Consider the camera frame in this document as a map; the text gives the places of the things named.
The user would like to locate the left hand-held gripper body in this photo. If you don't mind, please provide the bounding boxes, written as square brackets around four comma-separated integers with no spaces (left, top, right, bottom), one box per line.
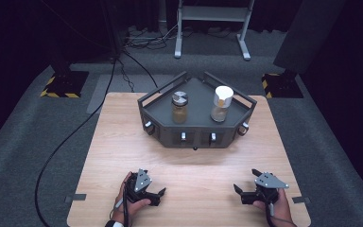
[125,168,163,207]

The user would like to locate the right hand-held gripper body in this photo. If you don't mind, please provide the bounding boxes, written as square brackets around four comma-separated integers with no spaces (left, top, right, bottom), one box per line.
[240,171,290,206]

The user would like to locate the silver lid spice jar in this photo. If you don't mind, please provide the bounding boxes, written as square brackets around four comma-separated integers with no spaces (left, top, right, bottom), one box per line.
[170,90,190,125]

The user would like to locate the white lid spice jar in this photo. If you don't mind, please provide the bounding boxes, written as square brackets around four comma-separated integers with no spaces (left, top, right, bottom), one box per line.
[210,85,235,124]

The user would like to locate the dark grey corner shelf rack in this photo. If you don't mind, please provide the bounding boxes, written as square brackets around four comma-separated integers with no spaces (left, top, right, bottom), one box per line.
[137,71,258,150]

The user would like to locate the person's right hand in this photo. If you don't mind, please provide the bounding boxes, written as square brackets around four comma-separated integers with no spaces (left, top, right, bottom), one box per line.
[252,187,298,227]

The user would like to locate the person's left hand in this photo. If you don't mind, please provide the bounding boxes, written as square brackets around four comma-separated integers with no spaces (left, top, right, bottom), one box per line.
[111,171,152,227]

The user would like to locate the grey tape strip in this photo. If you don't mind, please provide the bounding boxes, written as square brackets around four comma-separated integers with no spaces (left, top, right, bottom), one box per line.
[63,193,87,203]
[291,196,312,204]

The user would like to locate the black white wristband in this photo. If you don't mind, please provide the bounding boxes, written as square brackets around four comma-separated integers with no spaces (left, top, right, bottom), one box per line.
[104,219,125,227]

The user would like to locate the black base with hazard tape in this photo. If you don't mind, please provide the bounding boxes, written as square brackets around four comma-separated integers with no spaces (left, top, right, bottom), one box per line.
[39,70,90,99]
[261,73,304,99]

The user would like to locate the dark slanted panel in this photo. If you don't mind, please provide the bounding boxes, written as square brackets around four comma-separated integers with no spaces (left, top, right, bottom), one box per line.
[272,0,348,76]

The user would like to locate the grey metal stand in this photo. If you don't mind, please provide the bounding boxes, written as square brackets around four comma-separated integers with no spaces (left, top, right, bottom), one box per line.
[173,0,255,61]

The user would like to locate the right hand-held gripper cable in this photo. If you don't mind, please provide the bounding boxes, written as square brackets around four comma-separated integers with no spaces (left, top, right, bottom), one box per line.
[265,201,298,227]

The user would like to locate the hand-held gripper cable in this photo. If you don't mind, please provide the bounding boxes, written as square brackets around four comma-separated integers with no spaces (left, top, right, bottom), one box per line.
[265,201,298,227]
[108,185,130,227]

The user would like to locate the left hand-held gripper cable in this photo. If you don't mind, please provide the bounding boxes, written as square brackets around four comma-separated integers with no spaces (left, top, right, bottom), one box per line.
[108,185,130,227]

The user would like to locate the thick black floor cable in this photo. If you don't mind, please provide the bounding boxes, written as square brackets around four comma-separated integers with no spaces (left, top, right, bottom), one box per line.
[34,58,118,227]

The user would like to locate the bundle of floor cables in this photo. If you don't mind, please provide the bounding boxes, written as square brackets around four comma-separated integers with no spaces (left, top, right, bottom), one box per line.
[123,24,179,51]

